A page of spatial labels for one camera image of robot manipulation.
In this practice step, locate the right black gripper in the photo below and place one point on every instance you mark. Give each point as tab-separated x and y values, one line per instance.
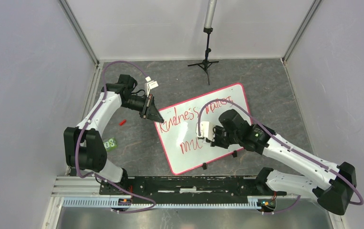
216	128

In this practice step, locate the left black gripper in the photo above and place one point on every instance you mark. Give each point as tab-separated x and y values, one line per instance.
150	110

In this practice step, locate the red marker cap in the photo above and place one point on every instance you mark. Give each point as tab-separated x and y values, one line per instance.
122	122

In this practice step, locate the pink-framed whiteboard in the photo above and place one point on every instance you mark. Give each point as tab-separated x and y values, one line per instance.
189	124

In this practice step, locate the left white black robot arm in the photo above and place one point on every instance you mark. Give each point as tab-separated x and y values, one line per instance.
83	144

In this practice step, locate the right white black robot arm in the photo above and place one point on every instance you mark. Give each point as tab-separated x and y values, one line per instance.
328	183

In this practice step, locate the green monster eraser toy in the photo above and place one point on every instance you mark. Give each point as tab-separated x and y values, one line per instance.
110	144

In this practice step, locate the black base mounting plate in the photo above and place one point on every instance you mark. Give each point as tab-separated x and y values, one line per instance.
190	189

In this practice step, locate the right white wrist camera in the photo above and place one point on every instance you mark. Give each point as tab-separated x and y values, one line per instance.
205	131

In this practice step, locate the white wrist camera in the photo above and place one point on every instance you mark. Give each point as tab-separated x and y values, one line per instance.
205	131
149	85

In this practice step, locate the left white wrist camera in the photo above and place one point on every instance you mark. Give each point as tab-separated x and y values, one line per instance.
149	85

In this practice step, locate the white slotted cable duct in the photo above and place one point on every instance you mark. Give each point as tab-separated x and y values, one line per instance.
126	204

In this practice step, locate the black tripod camera stand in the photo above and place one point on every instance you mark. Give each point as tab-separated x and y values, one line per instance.
207	29

